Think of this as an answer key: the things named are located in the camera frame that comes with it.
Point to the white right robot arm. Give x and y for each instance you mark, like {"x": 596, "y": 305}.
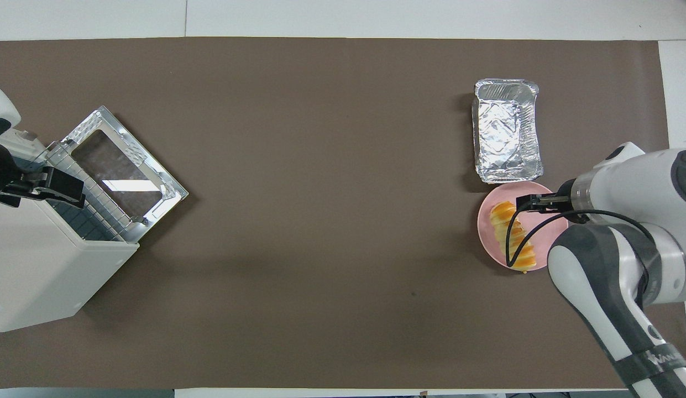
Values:
{"x": 641, "y": 199}

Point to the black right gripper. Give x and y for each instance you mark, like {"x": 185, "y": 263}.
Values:
{"x": 563, "y": 203}

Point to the aluminium foil tray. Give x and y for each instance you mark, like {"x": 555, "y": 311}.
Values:
{"x": 506, "y": 132}

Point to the brown table mat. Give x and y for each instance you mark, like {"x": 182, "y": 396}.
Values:
{"x": 320, "y": 193}

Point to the pink round plate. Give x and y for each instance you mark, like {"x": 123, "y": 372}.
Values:
{"x": 489, "y": 237}

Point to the golden bread loaf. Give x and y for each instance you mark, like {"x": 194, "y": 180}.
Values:
{"x": 503, "y": 215}

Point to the cream toaster oven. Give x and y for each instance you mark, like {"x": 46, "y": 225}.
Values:
{"x": 38, "y": 260}

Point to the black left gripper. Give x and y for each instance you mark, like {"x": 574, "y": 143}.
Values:
{"x": 1, "y": 171}

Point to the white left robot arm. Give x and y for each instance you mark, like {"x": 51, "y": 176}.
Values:
{"x": 0, "y": 108}

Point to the glass oven door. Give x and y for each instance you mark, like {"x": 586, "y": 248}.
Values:
{"x": 124, "y": 171}

